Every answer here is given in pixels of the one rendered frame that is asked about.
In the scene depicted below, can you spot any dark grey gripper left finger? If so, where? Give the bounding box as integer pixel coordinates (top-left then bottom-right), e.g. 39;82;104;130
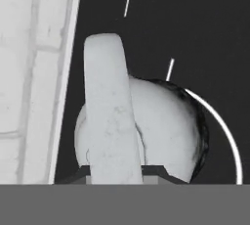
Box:
63;165;93;185

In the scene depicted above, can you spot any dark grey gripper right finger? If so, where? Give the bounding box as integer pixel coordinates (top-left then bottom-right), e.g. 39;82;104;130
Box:
141;165;184;185

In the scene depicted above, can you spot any black stove hob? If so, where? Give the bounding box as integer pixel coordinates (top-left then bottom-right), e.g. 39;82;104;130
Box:
54;0;250;185

